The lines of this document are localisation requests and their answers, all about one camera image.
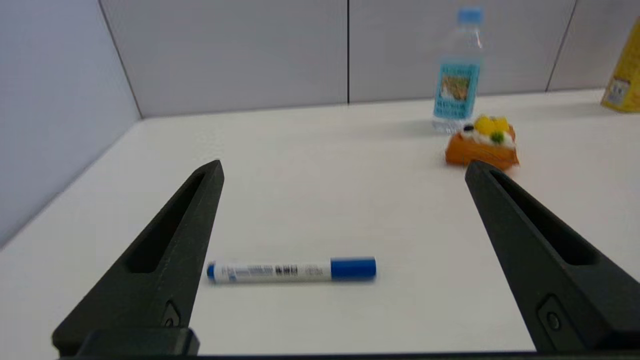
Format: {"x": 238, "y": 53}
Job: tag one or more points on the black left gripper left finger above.
{"x": 165, "y": 290}

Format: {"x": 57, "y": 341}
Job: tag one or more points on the yellow potato chips box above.
{"x": 625, "y": 85}

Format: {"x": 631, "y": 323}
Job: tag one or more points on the toy waffle with fruit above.
{"x": 480, "y": 150}

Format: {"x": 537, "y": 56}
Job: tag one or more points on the clear soda water bottle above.
{"x": 457, "y": 90}

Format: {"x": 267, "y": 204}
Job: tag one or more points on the white marker with blue cap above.
{"x": 290, "y": 270}

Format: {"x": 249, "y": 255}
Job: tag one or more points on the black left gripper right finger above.
{"x": 560, "y": 290}

